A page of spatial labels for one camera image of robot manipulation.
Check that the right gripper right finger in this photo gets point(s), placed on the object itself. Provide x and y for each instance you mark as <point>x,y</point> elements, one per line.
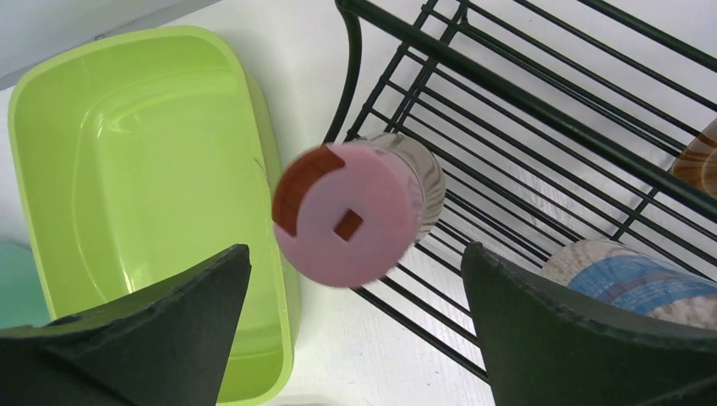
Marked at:
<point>545,344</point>

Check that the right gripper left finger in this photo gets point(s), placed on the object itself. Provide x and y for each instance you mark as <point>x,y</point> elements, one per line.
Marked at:
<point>166,344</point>

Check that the white grain shaker jar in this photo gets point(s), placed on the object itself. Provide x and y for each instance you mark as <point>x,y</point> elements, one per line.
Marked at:
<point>613,273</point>

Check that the pink lid spice jar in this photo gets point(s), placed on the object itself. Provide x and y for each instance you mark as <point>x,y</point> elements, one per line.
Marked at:
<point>346,213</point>

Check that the tall oil bottle gold pump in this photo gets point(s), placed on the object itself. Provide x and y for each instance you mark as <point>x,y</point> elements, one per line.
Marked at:
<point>696,165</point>

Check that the teal plastic bin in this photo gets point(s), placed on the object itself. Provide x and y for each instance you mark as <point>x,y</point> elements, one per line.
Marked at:
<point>22,298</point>

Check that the lime green plastic basin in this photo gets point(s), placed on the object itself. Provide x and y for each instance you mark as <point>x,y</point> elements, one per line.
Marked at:
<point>139,155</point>

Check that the black wire rack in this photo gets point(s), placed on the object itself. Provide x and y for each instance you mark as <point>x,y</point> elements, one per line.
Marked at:
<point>553,121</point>

